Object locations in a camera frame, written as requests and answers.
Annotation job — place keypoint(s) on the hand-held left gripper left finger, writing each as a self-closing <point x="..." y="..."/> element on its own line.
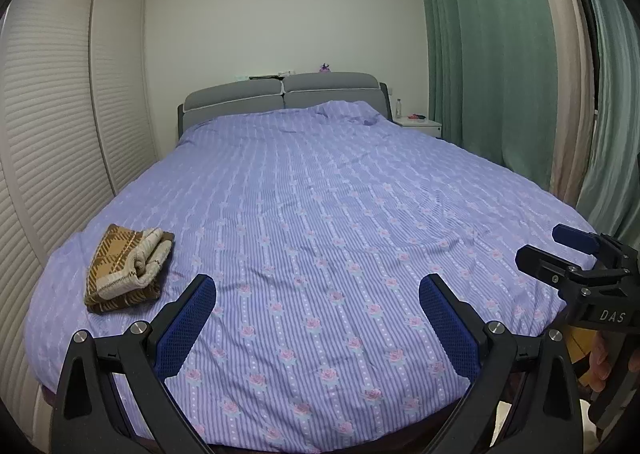
<point x="182" y="329"/>

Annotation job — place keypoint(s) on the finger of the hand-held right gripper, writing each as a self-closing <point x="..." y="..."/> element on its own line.
<point x="542" y="264"/>
<point x="575" y="236"/>

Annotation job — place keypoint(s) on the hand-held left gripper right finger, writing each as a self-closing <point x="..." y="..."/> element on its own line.
<point x="450" y="329"/>

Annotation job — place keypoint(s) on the brown plaid knit sweater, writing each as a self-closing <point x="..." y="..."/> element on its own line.
<point x="127" y="269"/>

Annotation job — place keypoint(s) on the person's right hand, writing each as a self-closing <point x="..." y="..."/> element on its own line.
<point x="600" y="364"/>

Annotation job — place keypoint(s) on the pale green curtain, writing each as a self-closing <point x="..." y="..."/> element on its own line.
<point x="615" y="109"/>

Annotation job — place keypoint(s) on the purple floral striped blanket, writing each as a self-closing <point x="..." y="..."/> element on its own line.
<point x="325" y="244"/>

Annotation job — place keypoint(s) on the beige curtain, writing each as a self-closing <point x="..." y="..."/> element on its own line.
<point x="565" y="84"/>

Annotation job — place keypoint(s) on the white nightstand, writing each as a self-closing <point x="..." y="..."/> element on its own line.
<point x="422" y="126"/>

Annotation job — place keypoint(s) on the small red things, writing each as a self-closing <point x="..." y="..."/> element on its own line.
<point x="417" y="116"/>

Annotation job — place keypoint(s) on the clear plastic bottle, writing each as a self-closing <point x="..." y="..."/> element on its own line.
<point x="398" y="108"/>

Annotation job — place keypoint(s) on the white louvered wardrobe door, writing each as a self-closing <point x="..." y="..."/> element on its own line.
<point x="45" y="144"/>
<point x="122" y="84"/>

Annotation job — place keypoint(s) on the grey padded headboard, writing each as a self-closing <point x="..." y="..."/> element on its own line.
<point x="280" y="94"/>

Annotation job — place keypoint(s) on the flat papers on headboard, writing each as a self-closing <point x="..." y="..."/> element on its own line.
<point x="272" y="75"/>

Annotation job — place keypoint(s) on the small purple toy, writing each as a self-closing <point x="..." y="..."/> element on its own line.
<point x="325" y="67"/>

